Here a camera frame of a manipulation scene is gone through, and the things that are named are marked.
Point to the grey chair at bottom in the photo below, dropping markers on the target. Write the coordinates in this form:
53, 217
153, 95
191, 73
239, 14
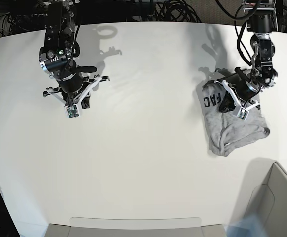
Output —
175, 227

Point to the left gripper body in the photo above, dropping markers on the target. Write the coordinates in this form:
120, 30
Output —
241, 87

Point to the white box at right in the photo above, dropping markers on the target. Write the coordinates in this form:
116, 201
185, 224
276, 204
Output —
269, 203

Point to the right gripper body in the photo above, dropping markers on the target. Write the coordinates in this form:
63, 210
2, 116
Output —
75, 87

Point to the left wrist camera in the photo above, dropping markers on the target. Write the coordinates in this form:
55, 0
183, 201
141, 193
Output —
241, 113

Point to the blue blurred object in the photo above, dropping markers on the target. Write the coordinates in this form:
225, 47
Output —
248, 227

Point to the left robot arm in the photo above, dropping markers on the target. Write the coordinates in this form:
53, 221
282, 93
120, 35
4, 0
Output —
260, 19

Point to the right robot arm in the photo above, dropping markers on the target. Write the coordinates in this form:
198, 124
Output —
57, 56

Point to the grey T-shirt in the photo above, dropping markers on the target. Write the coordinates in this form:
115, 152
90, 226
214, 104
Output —
225, 131

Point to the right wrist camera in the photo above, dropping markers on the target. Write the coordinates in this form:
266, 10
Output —
72, 111

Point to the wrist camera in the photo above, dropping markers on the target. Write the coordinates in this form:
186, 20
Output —
72, 111
241, 113

